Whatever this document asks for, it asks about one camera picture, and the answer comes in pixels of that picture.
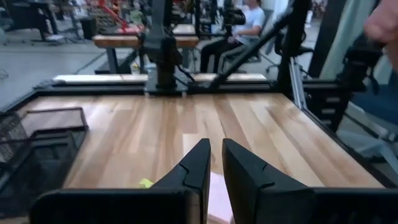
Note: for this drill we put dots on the wooden background table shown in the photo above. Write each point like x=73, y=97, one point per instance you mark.
x=124, y=40

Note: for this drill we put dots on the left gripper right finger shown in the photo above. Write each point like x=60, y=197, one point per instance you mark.
x=245, y=174

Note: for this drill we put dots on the black slotted box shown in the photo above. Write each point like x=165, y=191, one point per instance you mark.
x=323, y=109

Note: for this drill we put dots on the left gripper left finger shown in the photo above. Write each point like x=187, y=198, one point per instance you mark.
x=199, y=165

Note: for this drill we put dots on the black mesh desk organizer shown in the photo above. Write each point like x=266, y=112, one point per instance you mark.
x=46, y=155

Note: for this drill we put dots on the person's hand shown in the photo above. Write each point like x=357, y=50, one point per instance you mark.
x=382, y=25

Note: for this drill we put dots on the small yellow-green flat item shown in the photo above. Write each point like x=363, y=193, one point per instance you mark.
x=145, y=183

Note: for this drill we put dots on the silver aluminium post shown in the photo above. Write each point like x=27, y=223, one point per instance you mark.
x=297, y=84

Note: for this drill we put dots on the pink sticky note pad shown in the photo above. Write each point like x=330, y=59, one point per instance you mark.
x=220, y=202

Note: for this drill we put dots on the person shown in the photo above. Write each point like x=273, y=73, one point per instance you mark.
x=248, y=18
x=382, y=99

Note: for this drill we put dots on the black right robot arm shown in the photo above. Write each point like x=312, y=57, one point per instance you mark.
x=164, y=53

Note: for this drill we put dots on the black trash bin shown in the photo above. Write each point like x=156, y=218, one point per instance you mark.
x=88, y=29

